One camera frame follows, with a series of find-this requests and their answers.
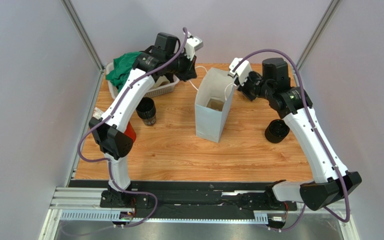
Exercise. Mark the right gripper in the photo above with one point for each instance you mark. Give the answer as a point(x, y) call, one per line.
point(245, 90)

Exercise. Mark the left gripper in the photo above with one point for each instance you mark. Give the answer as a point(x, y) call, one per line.
point(190, 72)

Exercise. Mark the cardboard cup carrier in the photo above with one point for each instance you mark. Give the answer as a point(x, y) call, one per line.
point(215, 104)

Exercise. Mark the white paper bag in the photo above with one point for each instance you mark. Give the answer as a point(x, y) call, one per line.
point(216, 84)

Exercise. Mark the black cup stack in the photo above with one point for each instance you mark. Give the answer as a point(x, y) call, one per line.
point(146, 110)

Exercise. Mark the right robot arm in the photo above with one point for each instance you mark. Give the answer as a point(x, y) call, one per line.
point(331, 179)

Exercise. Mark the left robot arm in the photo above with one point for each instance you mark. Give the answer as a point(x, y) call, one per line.
point(110, 131)

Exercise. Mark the white plastic basket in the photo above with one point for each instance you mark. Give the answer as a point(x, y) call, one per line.
point(150, 93)

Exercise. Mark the beige cloth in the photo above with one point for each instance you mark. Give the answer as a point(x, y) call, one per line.
point(162, 83)

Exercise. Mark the green cloth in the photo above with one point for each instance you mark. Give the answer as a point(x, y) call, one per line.
point(121, 69)

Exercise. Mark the red cup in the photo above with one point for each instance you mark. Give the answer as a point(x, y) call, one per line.
point(130, 132)

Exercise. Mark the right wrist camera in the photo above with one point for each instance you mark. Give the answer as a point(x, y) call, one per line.
point(239, 70)

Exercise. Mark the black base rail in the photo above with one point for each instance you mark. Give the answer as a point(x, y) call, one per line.
point(198, 200)

